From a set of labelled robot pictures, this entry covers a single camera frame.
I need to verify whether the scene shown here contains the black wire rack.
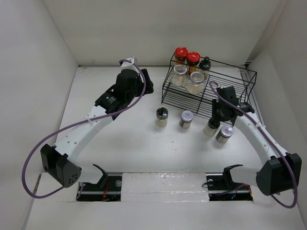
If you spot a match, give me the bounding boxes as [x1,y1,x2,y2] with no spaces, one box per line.
[161,55,258,119]

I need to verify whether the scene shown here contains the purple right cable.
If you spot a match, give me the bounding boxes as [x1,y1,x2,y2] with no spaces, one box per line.
[202,80,299,208]

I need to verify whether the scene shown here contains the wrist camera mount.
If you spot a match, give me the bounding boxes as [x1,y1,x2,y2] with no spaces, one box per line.
[119,56,137,71]
[216,87,224,96]

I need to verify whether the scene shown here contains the clear glass jar front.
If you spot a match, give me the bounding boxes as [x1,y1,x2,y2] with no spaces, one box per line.
[186,71,205,95]

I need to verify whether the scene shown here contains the clear glass jar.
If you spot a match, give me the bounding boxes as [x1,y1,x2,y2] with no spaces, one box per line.
[186,71,205,95]
[170,64,188,87]

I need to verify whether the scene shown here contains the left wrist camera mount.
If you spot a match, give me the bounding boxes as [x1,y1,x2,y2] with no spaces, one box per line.
[119,56,137,71]

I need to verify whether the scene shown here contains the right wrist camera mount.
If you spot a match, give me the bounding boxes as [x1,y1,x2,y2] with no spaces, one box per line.
[216,87,224,96]

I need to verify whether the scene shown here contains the white lid spice jar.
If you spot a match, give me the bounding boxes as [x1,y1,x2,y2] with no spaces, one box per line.
[215,125,234,144]
[179,110,194,129]

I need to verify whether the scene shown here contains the red lid sauce jar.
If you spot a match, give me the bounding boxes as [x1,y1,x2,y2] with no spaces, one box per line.
[186,51,201,74]
[174,47,188,65]

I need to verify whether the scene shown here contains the black cap spice grinder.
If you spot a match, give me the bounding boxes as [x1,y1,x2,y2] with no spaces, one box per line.
[199,57,212,79]
[155,107,168,127]
[203,119,220,137]

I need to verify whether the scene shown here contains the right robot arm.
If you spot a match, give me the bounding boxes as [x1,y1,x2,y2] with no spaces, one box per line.
[210,81,302,196]

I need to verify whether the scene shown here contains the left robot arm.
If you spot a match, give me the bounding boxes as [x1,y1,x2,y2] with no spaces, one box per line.
[40,69,154,190]

